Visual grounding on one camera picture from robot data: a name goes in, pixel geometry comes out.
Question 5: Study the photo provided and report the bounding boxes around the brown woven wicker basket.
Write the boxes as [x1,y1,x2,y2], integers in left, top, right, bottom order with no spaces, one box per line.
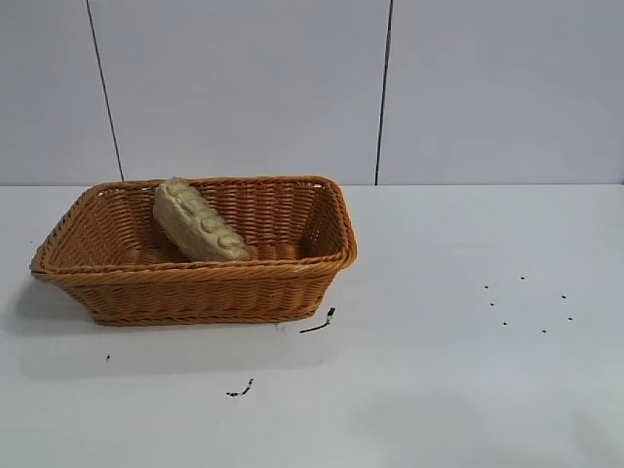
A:
[29,174,360,327]

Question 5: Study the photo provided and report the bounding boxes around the long pale ridged bread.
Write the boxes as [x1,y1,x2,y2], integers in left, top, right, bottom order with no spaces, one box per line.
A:
[152,176,252,262]

